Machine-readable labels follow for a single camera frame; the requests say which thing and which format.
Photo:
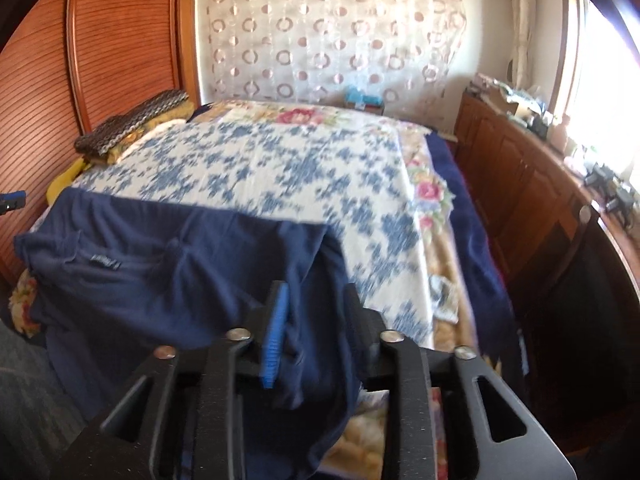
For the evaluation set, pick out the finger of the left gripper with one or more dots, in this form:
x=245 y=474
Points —
x=12 y=201

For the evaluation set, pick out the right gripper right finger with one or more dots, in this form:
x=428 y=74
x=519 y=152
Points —
x=363 y=328

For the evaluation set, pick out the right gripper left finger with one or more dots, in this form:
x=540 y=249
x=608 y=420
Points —
x=267 y=325

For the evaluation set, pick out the navy blue garment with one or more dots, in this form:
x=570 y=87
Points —
x=117 y=278

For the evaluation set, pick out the yellow plush toy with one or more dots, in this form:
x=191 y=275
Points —
x=64 y=180

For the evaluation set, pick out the small patterned cloth piece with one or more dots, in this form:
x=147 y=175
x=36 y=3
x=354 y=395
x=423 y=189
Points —
x=444 y=299

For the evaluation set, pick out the pink floral beige blanket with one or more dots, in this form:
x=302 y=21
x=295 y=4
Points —
x=38 y=416

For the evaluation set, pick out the black white patterned folded cloth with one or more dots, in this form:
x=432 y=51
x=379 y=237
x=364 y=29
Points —
x=168 y=105

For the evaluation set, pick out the blue floral white quilt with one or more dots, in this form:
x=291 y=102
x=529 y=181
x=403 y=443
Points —
x=350 y=178

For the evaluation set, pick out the wooden wardrobe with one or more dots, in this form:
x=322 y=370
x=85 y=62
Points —
x=69 y=65

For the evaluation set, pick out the wooden sideboard cabinet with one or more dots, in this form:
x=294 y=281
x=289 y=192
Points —
x=530 y=258

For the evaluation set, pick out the blue box behind bed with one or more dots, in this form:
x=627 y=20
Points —
x=360 y=100

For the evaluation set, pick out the clutter on sideboard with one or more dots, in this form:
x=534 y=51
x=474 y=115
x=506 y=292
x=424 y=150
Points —
x=550 y=124

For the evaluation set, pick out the white circle pattern curtain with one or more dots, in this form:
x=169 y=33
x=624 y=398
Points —
x=397 y=52

